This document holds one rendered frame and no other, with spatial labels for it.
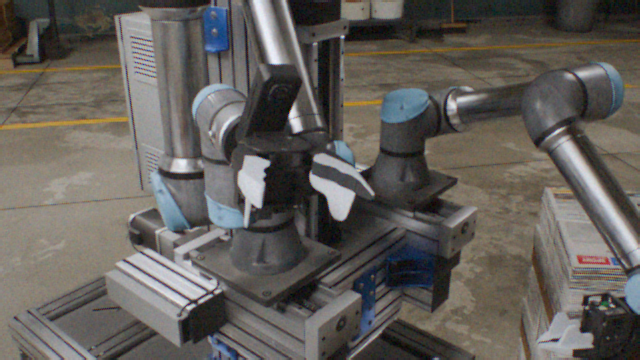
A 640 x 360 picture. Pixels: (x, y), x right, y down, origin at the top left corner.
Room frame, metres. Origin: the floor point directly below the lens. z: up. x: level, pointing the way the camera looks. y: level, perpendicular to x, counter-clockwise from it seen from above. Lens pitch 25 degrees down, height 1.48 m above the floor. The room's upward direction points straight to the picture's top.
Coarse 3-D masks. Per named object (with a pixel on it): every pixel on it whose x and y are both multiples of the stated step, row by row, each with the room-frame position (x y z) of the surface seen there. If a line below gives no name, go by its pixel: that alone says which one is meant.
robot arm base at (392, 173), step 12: (384, 156) 1.42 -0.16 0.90; (396, 156) 1.40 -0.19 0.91; (408, 156) 1.40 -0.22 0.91; (420, 156) 1.41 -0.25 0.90; (384, 168) 1.41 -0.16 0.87; (396, 168) 1.39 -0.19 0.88; (408, 168) 1.39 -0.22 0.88; (420, 168) 1.40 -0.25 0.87; (372, 180) 1.44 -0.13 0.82; (384, 180) 1.40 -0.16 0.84; (396, 180) 1.38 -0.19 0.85; (408, 180) 1.39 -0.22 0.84; (420, 180) 1.39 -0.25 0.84
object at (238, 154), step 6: (240, 144) 0.60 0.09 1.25; (234, 150) 0.58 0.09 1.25; (240, 150) 0.58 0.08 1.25; (246, 150) 0.59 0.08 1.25; (234, 156) 0.56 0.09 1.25; (240, 156) 0.57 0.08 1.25; (258, 156) 0.58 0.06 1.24; (264, 156) 0.59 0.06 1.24; (234, 162) 0.55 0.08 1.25; (240, 162) 0.55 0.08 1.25; (234, 168) 0.55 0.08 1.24; (240, 168) 0.53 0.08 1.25
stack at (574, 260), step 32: (544, 192) 1.38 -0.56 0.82; (544, 224) 1.34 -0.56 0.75; (576, 224) 1.19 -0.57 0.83; (544, 256) 1.26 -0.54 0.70; (576, 256) 1.06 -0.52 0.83; (608, 256) 1.05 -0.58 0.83; (544, 288) 1.21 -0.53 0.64; (576, 288) 1.02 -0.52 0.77; (608, 288) 1.01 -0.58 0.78; (544, 320) 1.17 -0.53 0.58; (544, 352) 1.13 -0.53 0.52
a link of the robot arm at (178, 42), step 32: (160, 0) 0.96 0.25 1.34; (192, 0) 0.98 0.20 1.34; (160, 32) 0.98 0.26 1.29; (192, 32) 0.99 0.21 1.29; (160, 64) 0.99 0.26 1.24; (192, 64) 0.99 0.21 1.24; (160, 96) 0.99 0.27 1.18; (192, 96) 0.98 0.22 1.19; (192, 128) 0.98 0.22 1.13; (160, 160) 1.00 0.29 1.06; (192, 160) 0.98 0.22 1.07; (160, 192) 0.96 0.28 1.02; (192, 192) 0.96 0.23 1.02; (192, 224) 0.97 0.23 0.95
